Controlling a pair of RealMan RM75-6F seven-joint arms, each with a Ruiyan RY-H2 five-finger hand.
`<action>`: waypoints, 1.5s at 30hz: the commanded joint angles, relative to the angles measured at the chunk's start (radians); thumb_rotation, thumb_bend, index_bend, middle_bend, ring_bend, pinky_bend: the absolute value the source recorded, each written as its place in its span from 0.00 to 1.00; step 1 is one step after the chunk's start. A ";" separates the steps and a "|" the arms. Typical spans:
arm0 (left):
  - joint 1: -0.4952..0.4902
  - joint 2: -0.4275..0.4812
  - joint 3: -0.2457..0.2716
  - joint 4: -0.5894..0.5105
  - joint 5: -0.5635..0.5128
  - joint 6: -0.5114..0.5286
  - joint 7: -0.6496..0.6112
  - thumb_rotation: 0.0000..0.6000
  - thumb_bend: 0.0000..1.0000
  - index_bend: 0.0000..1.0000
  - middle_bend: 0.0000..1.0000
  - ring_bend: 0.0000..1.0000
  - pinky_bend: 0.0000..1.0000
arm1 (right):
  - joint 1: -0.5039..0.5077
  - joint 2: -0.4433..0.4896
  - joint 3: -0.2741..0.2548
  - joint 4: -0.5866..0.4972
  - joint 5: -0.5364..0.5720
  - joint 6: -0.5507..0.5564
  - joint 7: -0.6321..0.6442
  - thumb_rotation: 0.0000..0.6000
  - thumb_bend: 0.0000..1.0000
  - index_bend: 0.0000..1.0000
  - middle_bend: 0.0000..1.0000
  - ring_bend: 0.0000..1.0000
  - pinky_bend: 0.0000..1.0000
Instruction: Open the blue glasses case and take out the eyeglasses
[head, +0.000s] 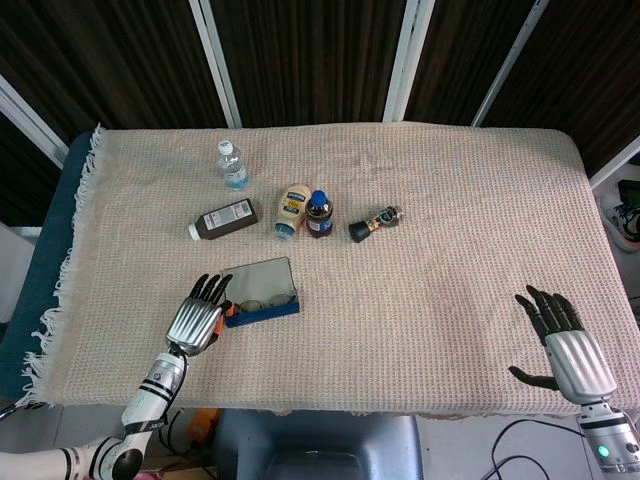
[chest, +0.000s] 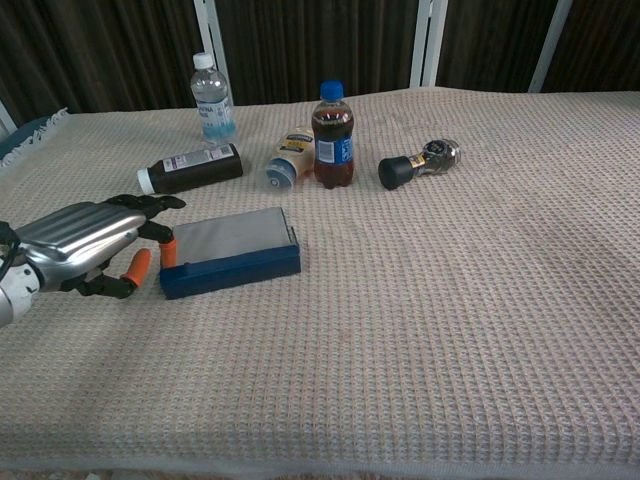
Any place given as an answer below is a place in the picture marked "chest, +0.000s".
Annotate blue rectangular box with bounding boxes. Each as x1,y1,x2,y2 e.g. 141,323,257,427
158,206,303,301

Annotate mayonnaise squeeze bottle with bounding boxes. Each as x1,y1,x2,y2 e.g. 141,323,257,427
263,124,316,193

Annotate white partition frame post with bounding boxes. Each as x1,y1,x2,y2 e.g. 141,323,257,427
409,0,449,89
528,0,574,94
193,0,234,106
0,99,19,137

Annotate teal table pad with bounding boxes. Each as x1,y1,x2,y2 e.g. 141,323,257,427
0,115,57,160

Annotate pepper grinder black cap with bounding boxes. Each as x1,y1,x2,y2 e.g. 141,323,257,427
377,138,462,191

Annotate clear water bottle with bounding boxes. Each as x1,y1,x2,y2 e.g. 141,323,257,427
189,52,236,146

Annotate brown bottle white cap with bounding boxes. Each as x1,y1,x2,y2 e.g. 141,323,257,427
136,143,245,195

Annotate beige waffle blanket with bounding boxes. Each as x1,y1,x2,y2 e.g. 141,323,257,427
0,87,640,474

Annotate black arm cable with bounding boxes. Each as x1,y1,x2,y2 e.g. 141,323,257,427
0,222,22,281

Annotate cola bottle blue cap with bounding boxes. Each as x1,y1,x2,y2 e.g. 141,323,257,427
311,80,355,190

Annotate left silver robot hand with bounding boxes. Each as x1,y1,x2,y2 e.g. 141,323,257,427
14,194,187,300

